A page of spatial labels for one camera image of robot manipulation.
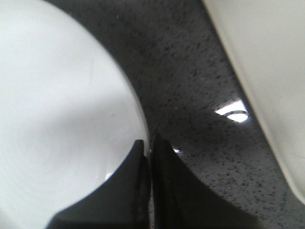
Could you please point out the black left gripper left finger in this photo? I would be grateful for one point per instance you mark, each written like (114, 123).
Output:
(121, 202)

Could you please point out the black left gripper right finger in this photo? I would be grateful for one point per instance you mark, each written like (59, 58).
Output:
(182, 201)

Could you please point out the cream rabbit serving tray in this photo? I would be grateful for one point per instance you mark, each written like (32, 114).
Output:
(265, 42)

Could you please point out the white round plate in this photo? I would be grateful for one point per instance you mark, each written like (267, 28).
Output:
(68, 113)

